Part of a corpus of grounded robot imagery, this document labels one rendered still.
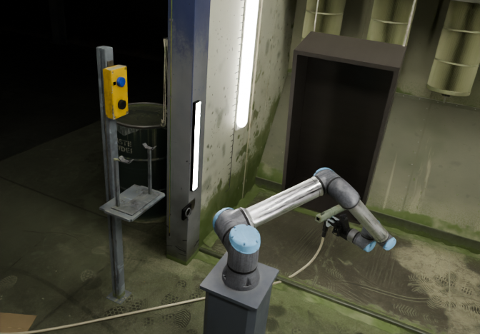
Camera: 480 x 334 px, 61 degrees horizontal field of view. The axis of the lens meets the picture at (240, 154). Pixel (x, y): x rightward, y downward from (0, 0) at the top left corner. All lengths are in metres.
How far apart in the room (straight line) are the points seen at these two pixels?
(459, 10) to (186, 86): 2.13
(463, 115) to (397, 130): 0.56
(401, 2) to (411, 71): 0.71
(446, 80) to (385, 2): 0.77
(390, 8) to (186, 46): 1.78
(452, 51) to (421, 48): 0.45
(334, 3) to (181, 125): 1.77
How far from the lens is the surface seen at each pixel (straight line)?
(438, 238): 3.94
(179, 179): 2.80
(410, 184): 3.91
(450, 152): 3.99
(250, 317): 2.11
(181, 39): 2.49
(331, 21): 3.72
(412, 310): 3.19
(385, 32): 3.61
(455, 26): 3.61
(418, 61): 4.01
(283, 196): 2.19
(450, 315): 3.28
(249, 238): 1.97
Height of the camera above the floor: 2.09
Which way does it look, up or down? 25 degrees down
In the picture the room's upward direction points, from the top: 5 degrees clockwise
